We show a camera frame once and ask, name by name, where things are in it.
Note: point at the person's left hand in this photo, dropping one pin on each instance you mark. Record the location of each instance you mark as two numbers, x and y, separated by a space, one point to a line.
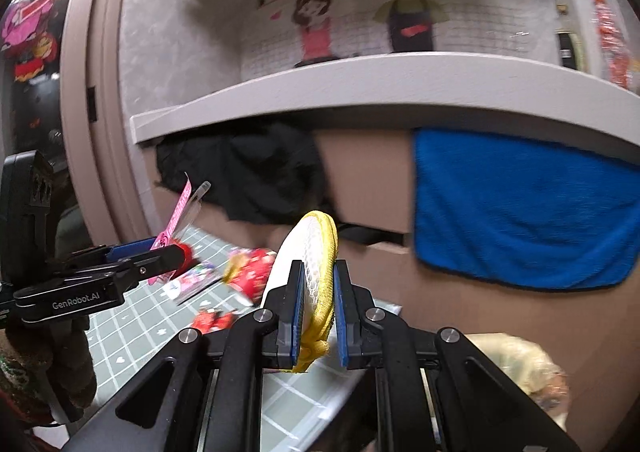
75 367

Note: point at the beige door frame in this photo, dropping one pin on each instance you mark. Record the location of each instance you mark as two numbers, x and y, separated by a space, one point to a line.
110 81

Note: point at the black cloth bag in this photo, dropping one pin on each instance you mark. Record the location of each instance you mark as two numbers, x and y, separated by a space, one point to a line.
250 166

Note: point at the red plastic bag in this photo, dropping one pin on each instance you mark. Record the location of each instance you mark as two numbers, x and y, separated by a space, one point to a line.
215 321

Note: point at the red label plastic bottle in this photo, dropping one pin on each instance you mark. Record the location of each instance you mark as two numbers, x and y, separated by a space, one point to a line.
610 41

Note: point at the pink white candy wrapper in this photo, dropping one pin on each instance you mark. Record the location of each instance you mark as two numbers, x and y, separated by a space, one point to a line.
192 279

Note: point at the cartoon couple wall sticker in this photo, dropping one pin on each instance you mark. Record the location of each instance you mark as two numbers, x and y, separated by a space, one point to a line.
360 6

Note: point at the pink snack wrapper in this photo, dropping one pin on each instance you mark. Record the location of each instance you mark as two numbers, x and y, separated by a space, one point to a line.
177 214

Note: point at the blue towel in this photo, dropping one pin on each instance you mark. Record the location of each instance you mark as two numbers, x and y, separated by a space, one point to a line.
515 207

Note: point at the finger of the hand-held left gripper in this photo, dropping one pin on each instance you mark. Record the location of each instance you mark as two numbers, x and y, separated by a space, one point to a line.
135 248
150 262

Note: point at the white kitchen countertop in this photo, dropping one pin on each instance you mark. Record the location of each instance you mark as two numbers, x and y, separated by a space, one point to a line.
350 86

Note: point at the red snack wrapper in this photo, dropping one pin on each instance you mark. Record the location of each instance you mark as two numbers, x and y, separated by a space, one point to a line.
252 274

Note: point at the white round pad yellow rim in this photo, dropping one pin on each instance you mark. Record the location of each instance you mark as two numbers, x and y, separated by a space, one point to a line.
315 257

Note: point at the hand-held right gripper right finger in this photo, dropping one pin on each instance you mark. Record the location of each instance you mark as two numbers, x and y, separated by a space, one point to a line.
341 312

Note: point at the green grid tablecloth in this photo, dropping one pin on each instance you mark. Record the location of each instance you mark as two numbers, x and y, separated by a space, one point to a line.
140 332

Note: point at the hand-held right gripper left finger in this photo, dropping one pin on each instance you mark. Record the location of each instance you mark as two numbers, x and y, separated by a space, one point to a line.
298 312

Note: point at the dark panel with stickers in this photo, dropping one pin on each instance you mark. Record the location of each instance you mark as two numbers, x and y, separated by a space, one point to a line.
35 56

